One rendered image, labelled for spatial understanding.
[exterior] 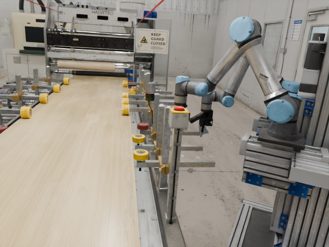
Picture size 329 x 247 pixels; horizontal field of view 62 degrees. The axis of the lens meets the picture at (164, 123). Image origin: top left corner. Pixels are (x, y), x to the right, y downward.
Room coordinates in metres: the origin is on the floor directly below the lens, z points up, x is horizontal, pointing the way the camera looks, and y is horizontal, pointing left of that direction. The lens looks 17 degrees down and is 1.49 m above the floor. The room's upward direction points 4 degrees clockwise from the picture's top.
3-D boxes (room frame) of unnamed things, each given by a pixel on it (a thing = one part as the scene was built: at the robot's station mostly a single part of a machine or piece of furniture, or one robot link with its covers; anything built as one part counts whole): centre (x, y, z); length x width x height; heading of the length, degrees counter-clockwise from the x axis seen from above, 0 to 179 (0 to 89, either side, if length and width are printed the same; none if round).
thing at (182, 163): (1.39, -0.08, 0.84); 0.44 x 0.03 x 0.04; 99
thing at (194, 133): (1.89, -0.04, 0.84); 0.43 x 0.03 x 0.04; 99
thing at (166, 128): (1.34, -0.01, 0.93); 0.04 x 0.04 x 0.48; 9
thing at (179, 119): (1.08, -0.06, 1.18); 0.07 x 0.07 x 0.08; 9
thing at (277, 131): (1.40, -0.63, 1.09); 0.15 x 0.15 x 0.10
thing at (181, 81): (1.60, -0.09, 1.23); 0.09 x 0.08 x 0.11; 57
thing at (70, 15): (4.35, 1.02, 0.95); 1.65 x 0.70 x 1.90; 99
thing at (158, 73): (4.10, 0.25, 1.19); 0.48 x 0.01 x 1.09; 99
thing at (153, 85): (2.08, 0.10, 0.93); 0.04 x 0.04 x 0.48; 9
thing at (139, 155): (1.36, 0.11, 0.85); 0.08 x 0.08 x 0.11
